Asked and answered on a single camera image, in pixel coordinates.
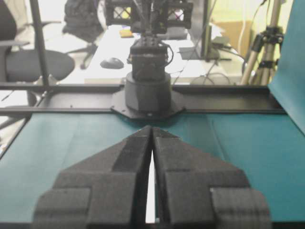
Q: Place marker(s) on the black aluminium frame rail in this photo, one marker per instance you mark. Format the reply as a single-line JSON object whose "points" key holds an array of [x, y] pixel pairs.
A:
{"points": [[109, 98]]}

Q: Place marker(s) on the black office chair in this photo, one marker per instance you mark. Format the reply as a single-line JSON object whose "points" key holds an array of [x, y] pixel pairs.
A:
{"points": [[23, 65]]}

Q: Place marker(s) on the teal backdrop panel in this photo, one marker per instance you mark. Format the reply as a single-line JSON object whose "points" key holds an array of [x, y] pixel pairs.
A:
{"points": [[288, 84]]}

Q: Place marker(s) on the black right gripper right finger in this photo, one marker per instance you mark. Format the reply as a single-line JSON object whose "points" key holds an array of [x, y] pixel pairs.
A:
{"points": [[200, 191]]}

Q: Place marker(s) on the silver camera tripod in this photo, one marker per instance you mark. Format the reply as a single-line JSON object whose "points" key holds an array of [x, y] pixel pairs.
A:
{"points": [[261, 64]]}

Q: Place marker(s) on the white office desk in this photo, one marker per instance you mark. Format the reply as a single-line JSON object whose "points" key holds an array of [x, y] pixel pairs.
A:
{"points": [[226, 71]]}

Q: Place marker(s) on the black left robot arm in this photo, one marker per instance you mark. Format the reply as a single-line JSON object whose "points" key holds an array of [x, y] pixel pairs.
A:
{"points": [[148, 89]]}

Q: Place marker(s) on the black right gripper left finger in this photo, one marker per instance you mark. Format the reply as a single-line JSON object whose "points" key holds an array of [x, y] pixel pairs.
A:
{"points": [[107, 190]]}

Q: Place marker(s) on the black computer mouse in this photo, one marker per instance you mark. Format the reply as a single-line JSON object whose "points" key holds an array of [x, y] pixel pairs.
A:
{"points": [[112, 63]]}

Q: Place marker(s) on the black vertical frame post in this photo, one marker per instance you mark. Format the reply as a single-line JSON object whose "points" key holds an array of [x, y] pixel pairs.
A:
{"points": [[39, 39]]}

